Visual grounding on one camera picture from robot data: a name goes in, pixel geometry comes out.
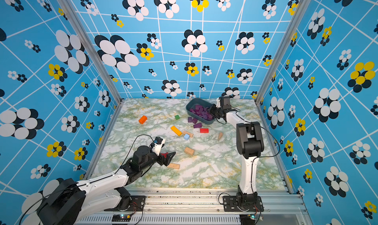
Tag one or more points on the orange brick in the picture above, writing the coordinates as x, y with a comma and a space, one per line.
143, 119

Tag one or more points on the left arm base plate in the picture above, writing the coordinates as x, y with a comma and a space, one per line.
132, 203

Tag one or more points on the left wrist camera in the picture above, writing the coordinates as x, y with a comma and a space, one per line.
157, 149

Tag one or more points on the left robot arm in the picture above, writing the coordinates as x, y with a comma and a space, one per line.
72, 201

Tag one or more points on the natural wood square brick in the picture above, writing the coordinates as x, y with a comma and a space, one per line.
189, 151

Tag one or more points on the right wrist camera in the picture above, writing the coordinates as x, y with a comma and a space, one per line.
224, 102

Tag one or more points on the red flat brick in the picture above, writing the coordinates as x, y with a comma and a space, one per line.
204, 130

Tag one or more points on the dark teal storage bin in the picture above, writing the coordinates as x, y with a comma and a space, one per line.
204, 117

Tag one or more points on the engraved natural wood brick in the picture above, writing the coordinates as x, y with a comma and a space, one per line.
188, 133

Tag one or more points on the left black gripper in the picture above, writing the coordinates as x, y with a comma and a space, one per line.
169, 157

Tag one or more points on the aluminium front rail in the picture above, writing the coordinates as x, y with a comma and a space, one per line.
203, 207

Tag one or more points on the natural wood brick front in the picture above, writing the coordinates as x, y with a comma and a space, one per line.
174, 166

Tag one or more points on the yellow long brick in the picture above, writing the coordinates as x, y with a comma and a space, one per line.
176, 131

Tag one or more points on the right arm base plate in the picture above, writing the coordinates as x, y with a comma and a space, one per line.
250, 203

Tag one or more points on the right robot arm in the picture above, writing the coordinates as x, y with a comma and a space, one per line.
250, 145

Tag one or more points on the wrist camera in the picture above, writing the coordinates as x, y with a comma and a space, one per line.
224, 102
157, 149

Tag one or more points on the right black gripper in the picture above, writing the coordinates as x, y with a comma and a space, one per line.
212, 107

